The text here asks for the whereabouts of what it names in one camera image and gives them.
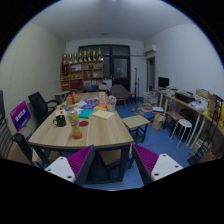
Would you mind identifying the white purple gripper left finger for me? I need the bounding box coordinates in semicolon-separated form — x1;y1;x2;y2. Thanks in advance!
46;145;95;186

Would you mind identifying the white purple gripper right finger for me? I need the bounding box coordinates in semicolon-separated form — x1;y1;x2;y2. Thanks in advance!
132;144;182;185

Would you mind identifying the red round coaster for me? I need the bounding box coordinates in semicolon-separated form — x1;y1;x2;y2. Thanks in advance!
79;121;89;127

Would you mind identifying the small wooden side table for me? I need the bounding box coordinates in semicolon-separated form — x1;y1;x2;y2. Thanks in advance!
122;115;150;139

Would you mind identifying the brown paper bag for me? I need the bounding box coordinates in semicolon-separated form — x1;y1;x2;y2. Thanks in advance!
152;114;165;130

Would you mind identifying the black mug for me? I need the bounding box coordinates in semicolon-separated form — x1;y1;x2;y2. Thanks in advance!
53;115;66;127

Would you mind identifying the wooden conference table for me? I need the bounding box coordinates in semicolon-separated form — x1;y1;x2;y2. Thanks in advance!
27;91;135;184

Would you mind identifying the orange drink plastic bottle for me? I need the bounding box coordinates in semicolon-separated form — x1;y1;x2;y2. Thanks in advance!
68;105;82;139

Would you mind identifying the white round stool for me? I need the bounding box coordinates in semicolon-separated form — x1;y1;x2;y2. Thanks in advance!
171;119;192;143

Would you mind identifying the teal book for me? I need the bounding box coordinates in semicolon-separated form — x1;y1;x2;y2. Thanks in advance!
79;109;93;119

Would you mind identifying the beige paper sheet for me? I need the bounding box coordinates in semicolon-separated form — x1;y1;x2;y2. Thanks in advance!
93;110;114;120

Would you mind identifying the black office chair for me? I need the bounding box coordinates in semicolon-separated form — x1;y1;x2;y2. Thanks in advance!
28;92;60;125

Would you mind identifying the yellow gift box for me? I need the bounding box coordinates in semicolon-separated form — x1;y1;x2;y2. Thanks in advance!
66;92;80;105

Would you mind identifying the striped chair at left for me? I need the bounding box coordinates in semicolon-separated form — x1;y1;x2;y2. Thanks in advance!
0;118;33;165

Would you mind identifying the flower pot bouquet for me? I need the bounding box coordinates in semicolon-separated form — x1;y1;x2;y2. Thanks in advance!
107;95;117;112

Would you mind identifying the purple sign board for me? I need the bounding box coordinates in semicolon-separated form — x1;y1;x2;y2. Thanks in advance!
10;101;31;131

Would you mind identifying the grey armchair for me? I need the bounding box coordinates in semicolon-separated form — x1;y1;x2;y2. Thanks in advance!
110;84;130;102

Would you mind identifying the pink standing card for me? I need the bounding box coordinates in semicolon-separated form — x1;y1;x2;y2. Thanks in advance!
99;92;106;103

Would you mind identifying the black computer monitor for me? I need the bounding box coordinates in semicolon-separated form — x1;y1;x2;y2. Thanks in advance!
158;77;169;88

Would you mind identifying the wooden trophy shelf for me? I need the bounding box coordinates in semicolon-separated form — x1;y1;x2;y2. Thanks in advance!
60;49;103;90

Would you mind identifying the white air conditioner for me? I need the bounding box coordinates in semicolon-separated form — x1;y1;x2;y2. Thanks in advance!
144;45;157;58

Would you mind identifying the long wooden wall desk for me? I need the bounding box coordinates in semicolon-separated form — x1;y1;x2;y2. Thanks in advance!
155;90;224;149

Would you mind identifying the dark window door frame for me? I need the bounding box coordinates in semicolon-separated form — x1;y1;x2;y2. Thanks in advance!
80;44;130;90

